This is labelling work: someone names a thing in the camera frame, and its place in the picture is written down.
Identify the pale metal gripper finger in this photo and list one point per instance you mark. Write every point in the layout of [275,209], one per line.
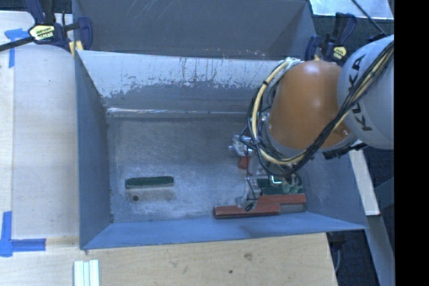
[244,202]
[252,187]

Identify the dark green flat block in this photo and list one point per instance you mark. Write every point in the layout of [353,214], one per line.
[149,182]
[273,191]

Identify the grey metal bin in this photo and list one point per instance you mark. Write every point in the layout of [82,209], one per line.
[174,144]

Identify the pale wood board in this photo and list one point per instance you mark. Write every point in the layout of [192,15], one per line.
[43,144]

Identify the black cylinder on white bracket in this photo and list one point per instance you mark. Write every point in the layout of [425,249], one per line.
[336,153]

